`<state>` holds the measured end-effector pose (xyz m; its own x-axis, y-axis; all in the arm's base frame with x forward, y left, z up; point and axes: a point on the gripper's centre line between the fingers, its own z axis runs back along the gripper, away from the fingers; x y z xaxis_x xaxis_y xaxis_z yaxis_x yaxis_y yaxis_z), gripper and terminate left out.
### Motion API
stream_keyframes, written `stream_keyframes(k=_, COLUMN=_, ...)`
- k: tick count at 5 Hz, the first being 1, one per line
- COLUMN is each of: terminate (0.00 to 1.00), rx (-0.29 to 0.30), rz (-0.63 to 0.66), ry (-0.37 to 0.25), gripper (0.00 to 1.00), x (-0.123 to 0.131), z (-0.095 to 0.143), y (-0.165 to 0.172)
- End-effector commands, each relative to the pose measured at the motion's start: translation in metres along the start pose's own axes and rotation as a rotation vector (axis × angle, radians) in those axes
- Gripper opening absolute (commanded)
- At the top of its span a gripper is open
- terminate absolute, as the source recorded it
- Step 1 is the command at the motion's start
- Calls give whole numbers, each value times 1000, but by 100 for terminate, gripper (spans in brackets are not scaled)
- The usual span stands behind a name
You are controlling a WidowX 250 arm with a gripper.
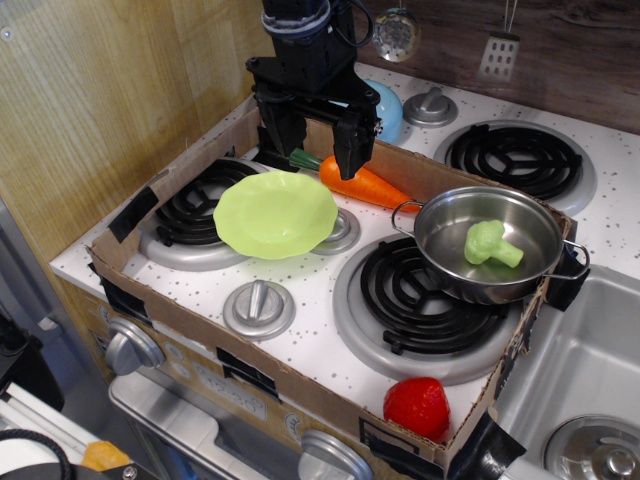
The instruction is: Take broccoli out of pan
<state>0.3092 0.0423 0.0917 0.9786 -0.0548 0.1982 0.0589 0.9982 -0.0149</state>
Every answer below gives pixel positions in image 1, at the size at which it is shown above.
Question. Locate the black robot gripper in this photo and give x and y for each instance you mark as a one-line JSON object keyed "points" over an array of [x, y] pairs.
{"points": [[314, 77]]}

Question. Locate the green toy broccoli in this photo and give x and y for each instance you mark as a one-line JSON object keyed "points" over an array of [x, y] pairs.
{"points": [[484, 241]]}

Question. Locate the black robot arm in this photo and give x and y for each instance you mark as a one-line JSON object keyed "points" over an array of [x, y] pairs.
{"points": [[293, 19]]}

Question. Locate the stainless steel pan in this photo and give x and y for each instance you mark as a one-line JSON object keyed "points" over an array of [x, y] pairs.
{"points": [[440, 229]]}

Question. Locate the light blue plastic bowl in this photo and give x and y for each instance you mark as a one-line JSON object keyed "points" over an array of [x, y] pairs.
{"points": [[389, 110]]}

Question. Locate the orange toy carrot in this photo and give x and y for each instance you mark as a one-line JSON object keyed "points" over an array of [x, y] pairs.
{"points": [[365, 186]]}

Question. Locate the light green plastic plate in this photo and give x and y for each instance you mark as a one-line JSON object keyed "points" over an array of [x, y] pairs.
{"points": [[275, 215]]}

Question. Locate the silver middle stove knob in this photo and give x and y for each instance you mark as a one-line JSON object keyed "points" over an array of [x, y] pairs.
{"points": [[346, 233]]}

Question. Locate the silver stove knob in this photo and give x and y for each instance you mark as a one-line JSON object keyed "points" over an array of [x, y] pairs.
{"points": [[346, 233], [432, 109], [259, 310]]}

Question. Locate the silver back stove knob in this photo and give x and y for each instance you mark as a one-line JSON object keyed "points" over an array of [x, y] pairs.
{"points": [[432, 109]]}

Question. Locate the hanging metal strainer ladle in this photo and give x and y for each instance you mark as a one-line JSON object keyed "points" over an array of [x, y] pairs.
{"points": [[397, 34]]}

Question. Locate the front left black burner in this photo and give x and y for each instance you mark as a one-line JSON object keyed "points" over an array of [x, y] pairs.
{"points": [[181, 235]]}

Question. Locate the black burner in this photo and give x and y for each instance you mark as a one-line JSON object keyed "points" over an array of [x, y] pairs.
{"points": [[181, 235], [394, 319], [537, 160]]}

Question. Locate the hanging metal spatula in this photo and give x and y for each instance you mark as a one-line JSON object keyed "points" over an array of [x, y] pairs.
{"points": [[501, 50]]}

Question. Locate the brown cardboard fence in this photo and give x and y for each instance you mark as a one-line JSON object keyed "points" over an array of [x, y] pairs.
{"points": [[307, 369]]}

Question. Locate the silver front stove knob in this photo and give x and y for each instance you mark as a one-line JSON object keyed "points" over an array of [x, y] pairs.
{"points": [[259, 310]]}

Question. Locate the front right black burner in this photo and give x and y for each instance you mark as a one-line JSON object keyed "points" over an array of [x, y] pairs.
{"points": [[394, 319]]}

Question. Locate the back right black burner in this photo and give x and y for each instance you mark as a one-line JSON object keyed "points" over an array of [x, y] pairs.
{"points": [[537, 160]]}

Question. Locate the silver left oven knob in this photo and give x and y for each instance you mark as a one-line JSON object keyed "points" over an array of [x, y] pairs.
{"points": [[130, 348]]}

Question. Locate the silver oven knob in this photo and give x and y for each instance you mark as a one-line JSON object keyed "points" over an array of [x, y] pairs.
{"points": [[325, 457], [130, 348]]}

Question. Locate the silver right oven knob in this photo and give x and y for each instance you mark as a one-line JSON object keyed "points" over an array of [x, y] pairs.
{"points": [[325, 457]]}

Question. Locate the grey metal sink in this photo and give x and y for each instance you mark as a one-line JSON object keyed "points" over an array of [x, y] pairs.
{"points": [[583, 361]]}

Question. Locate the silver sink drain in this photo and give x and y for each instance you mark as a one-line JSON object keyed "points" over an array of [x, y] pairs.
{"points": [[593, 447]]}

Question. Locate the silver oven door handle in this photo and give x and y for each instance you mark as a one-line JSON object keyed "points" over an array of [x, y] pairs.
{"points": [[214, 443]]}

